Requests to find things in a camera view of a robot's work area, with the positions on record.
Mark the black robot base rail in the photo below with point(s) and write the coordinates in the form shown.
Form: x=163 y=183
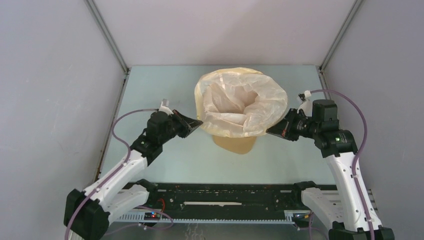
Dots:
x=231 y=203

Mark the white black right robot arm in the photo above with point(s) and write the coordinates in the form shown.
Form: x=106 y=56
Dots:
x=354 y=218

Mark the aluminium frame post right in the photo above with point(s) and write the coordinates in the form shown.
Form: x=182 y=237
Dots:
x=357 y=4

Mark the small electronics board with leds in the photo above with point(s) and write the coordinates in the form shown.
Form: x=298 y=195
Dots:
x=152 y=216

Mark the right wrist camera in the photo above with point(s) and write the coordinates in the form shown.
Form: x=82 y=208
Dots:
x=305 y=102

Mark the aluminium frame post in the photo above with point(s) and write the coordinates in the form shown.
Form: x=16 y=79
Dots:
x=107 y=35
x=357 y=4

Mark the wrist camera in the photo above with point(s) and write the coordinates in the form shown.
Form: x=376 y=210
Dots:
x=164 y=106
x=305 y=102

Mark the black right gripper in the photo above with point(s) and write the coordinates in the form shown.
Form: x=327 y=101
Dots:
x=284 y=128

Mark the translucent cream trash bag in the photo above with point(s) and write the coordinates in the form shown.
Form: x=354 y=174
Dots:
x=239 y=102

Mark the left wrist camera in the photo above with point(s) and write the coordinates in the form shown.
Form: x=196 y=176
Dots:
x=164 y=106

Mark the aluminium frame post left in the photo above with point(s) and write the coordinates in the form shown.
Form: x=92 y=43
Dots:
x=107 y=35

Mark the orange slotted plastic trash bin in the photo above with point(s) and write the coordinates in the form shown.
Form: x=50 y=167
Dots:
x=239 y=146

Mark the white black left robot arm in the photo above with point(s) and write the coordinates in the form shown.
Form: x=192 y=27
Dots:
x=90 y=212

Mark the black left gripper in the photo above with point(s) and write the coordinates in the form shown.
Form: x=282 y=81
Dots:
x=187 y=124

